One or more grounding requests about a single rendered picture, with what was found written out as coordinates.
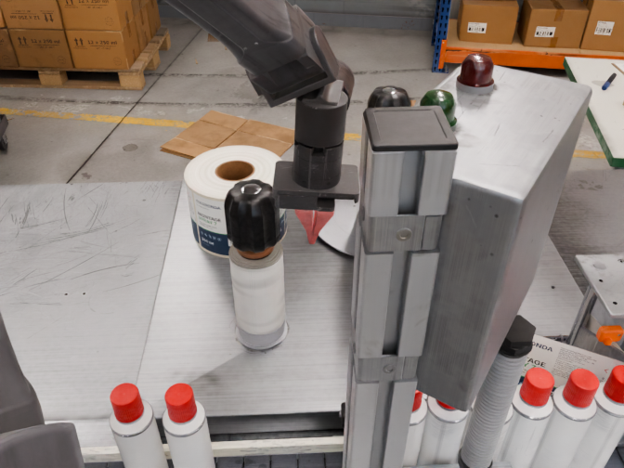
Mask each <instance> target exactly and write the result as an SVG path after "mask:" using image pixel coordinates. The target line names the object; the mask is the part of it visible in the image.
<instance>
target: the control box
mask: <svg viewBox="0 0 624 468"><path fill-rule="evenodd" d="M460 73H461V67H458V68H457V69H456V70H455V71H453V72H452V73H451V74H450V75H449V76H448V77H447V78H446V79H445V80H443V81H442V82H441V83H440V84H439V85H438V86H437V87H436V88H434V89H442V90H446V91H449V92H450V93H451V94H452V95H453V96H454V98H455V100H456V103H457V106H456V111H455V117H456V118H457V126H456V130H455V132H453V133H454V135H455V137H456V138H457V140H458V143H459V146H458V148H457V150H458V153H457V157H456V162H455V168H454V173H453V178H452V184H451V190H450V194H449V200H448V209H447V213H446V214H442V220H441V226H440V231H439V237H438V243H437V244H438V247H439V250H440V253H439V258H438V264H437V269H436V274H435V285H434V289H433V295H432V301H431V306H430V311H429V317H428V322H427V327H426V333H425V338H424V344H423V349H422V355H421V356H419V357H418V363H417V368H416V375H417V379H418V381H417V385H416V390H418V391H420V392H422V393H424V394H426V395H428V396H429V397H433V398H435V399H437V400H439V401H441V402H443V403H445V404H447V405H449V406H451V407H452V408H454V409H457V410H460V411H464V412H466V411H467V410H468V409H470V408H471V407H472V405H473V403H474V401H475V398H476V396H477V394H478V392H479V390H480V388H481V386H482V384H483V382H484V381H485V379H486V376H487V374H488V371H489V369H490V367H491V365H492V363H493V361H494V359H495V357H496V356H497V354H498V352H499V350H500V348H501V345H502V343H503V341H504V339H505V337H506V335H507V333H508V331H509V330H510V328H511V326H512V324H513V322H514V319H515V317H516V315H517V313H518V310H519V308H520V306H521V304H522V303H523V301H524V299H525V297H526V295H527V292H528V290H529V288H530V286H531V284H532V282H533V280H534V278H535V275H536V272H537V268H538V265H539V262H540V258H541V255H542V251H543V248H544V245H545V242H546V240H547V237H548V233H549V230H550V227H551V224H552V221H553V216H554V213H555V210H556V207H557V204H558V201H559V198H560V195H561V192H562V189H563V186H564V183H565V180H566V175H567V172H568V168H569V165H570V163H571V160H572V157H573V154H574V150H575V147H576V145H577V142H578V139H579V133H580V130H581V127H582V125H583V122H584V118H585V115H586V112H587V109H588V107H589V104H590V100H591V97H592V88H591V87H590V86H588V85H586V84H579V83H574V82H570V81H566V80H561V79H557V78H552V77H548V76H544V75H539V74H535V73H531V72H526V71H519V70H514V69H509V68H505V67H501V66H496V65H494V71H493V75H492V78H493V79H494V85H493V89H492V91H491V92H489V93H486V94H480V95H477V94H469V93H465V92H462V91H461V90H459V89H458V88H457V87H456V85H455V84H456V78H457V76H458V75H459V74H460Z"/></svg>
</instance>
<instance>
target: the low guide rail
mask: <svg viewBox="0 0 624 468"><path fill-rule="evenodd" d="M211 444H212V450H213V454H214V457H225V456H246V455H267V454H289V453H311V452H333V451H344V437H343V436H334V437H312V438H290V439H268V440H246V441H224V442H211ZM162 446H163V450H164V453H165V457H166V459H172V457H171V453H170V449H169V446H168V444H162ZM81 451H82V455H83V459H84V462H117V461H122V457H121V454H120V451H119V450H118V447H117V446H113V447H92V448H81Z"/></svg>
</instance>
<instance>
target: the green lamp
mask: <svg viewBox="0 0 624 468"><path fill-rule="evenodd" d="M420 106H440V107H441V109H442V111H443V112H444V114H445V116H446V118H447V120H448V123H449V125H450V127H451V129H452V131H453V132H455V130H456V126H457V118H456V117H455V111H456V106H457V103H456V100H455V98H454V96H453V95H452V94H451V93H450V92H449V91H446V90H442V89H433V90H430V91H428V92H427V93H426V94H425V95H424V96H423V97H422V99H421V101H420Z"/></svg>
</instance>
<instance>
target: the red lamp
mask: <svg viewBox="0 0 624 468"><path fill-rule="evenodd" d="M493 71H494V63H493V61H492V59H491V57H490V56H489V55H486V54H481V53H473V54H470V55H468V56H467V57H466V58H465V60H464V61H463V62H462V63H461V73H460V74H459V75H458V76H457V78H456V84H455V85H456V87H457V88H458V89H459V90H461V91H462V92H465V93H469V94H477V95H480V94H486V93H489V92H491V91H492V89H493V85H494V79H493V78H492V75H493Z"/></svg>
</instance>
